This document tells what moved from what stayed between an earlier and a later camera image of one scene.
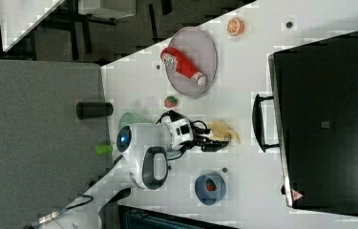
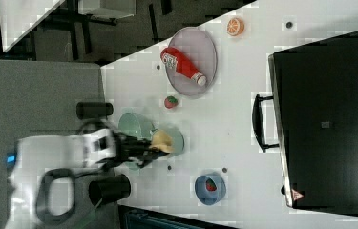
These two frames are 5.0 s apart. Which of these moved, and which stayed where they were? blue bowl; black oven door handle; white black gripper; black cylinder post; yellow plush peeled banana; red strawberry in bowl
Moved: yellow plush peeled banana; white black gripper
Stayed: red strawberry in bowl; black oven door handle; blue bowl; black cylinder post
